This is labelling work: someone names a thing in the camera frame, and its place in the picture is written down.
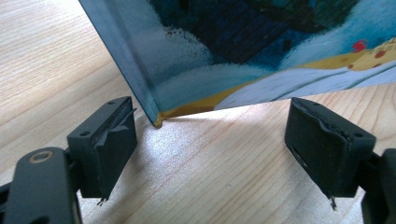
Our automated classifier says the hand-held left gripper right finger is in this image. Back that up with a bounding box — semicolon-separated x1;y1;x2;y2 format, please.
283;96;378;212

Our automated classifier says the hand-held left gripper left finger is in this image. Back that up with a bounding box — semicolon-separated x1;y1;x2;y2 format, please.
66;95;138;207

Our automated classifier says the colourful children's picture book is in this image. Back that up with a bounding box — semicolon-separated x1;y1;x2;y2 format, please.
78;0;396;128

